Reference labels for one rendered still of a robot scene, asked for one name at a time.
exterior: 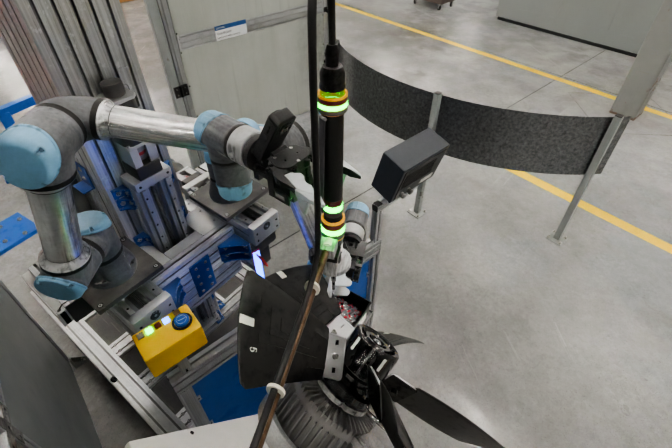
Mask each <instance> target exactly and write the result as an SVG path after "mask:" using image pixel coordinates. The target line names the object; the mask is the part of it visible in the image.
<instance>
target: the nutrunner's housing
mask: <svg viewBox="0 0 672 448"><path fill-rule="evenodd" d="M319 80H320V82H319V89H320V90H321V91H323V92H327V93H338V92H341V91H343V90H345V88H346V83H345V70H344V68H343V65H342V64H341V63H339V48H338V45H337V43H336V44H335V45H329V44H328V43H327V45H326V49H325V63H324V64H323V65H322V67H321V69H320V71H319ZM338 246H341V253H340V256H339V260H338V264H339V263H340V262H341V260H342V249H343V239H341V240H340V241H338Z"/></svg>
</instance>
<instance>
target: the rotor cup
mask: <svg viewBox="0 0 672 448"><path fill-rule="evenodd" d="M358 337H359V338H360V340H359V342H358V343H357V344H356V346H355V347H354V348H353V350H352V349H351V346H352V345H353V344H354V342H355V341H356V339H357V338H358ZM374 339H378V340H379V341H380V343H381V345H378V344H377V343H376V342H375V341H374ZM384 359H385V360H387V361H386V363H385V364H384V365H383V367H382V368H381V369H380V371H379V372H378V371H376V370H377V368H378V367H379V366H380V364H381V363H382V362H383V360H384ZM398 360H399V355H398V352H397V350H396V349H395V348H394V346H393V345H392V344H391V343H390V342H389V341H388V340H387V339H386V338H385V337H384V336H382V335H381V334H380V333H378V332H377V331H376V330H374V329H373V328H371V327H369V326H367V325H364V324H358V325H356V326H355V328H354V329H353V331H352V332H351V333H350V335H349V336H348V337H347V339H346V349H345V357H344V365H343V373H342V378H341V381H336V380H332V379H328V378H324V377H323V378H324V380H325V381H326V383H327V384H328V385H329V387H330V388H331V389H332V390H333V391H334V392H335V393H336V394H337V395H338V396H339V397H340V398H341V399H342V400H344V401H345V402H346V403H348V404H350V405H351V406H353V407H355V408H357V409H360V410H370V409H371V408H372V406H371V404H370V402H369V398H368V397H367V390H369V389H368V366H367V365H368V364H369V365H370V366H372V368H373V369H374V371H375V373H376V375H377V377H378V378H379V380H381V381H382V382H383V381H384V380H385V378H386V377H387V376H388V374H389V373H390V372H391V370H392V369H393V368H394V366H395V365H396V363H397V362H398Z"/></svg>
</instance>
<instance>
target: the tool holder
mask: <svg viewBox="0 0 672 448"><path fill-rule="evenodd" d="M325 238H326V237H321V247H320V255H321V252H322V250H325V249H326V250H327V251H328V252H329V256H328V259H327V262H326V265H325V268H324V271H323V274H324V275H326V276H330V277H337V276H341V275H343V274H345V273H346V272H347V271H348V270H350V266H351V261H352V259H351V256H350V254H349V252H348V251H347V250H345V249H344V248H343V249H342V260H341V262H340V263H339V264H338V260H339V256H340V253H341V246H338V240H337V239H333V242H332V245H331V246H325V245H324V241H325Z"/></svg>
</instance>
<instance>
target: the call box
mask: <svg viewBox="0 0 672 448"><path fill-rule="evenodd" d="M178 309H179V311H180V312H181V314H183V313H185V314H187V315H188V316H189V319H190V321H189V323H188V324H187V325H186V326H185V327H182V328H178V327H176V326H175V324H174V318H176V317H175V316H174V314H173V313H172V312H171V313H169V314H168V315H166V316H164V317H163V318H165V317H167V316H168V317H169V319H170V322H168V323H167V324H165V325H164V323H163V322H162V319H163V318H161V319H159V320H158V321H160V323H161V325H162V327H160V328H159V329H157V330H156V329H155V327H154V326H153V324H155V323H157V322H158V321H156V322H154V323H153V324H151V325H149V326H148V327H150V326H151V327H152V329H153V332H152V333H150V334H149V335H147V334H146V332H145V329H147V328H148V327H146V328H144V329H143V330H141V331H139V332H138V333H140V332H143V334H144V335H145V337H144V338H142V339H140V340H138V339H137V337H136V335H137V334H138V333H136V334H134V335H133V336H132V339H133V341H134V343H135V345H136V347H137V349H138V350H139V352H140V354H141V356H142V358H143V360H144V362H145V363H146V365H147V367H148V368H149V370H150V371H151V373H152V374H153V376H154V377H157V376H159V375H160V374H162V373H163V372H165V371H166V370H168V369H169V368H171V367H172V366H174V365H175V364H177V363H178V362H180V361H181V360H183V359H184V358H186V357H187V356H189V355H190V354H192V353H193V352H195V351H196V350H198V349H199V348H201V347H202V346H204V345H205V344H207V343H208V341H207V338H206V336H205V333H204V331H203V328H202V326H201V324H200V323H199V321H198V320H197V318H196V317H195V316H194V314H193V313H192V311H191V310H190V308H189V307H188V305H186V304H185V305H183V306H181V307H179V308H178Z"/></svg>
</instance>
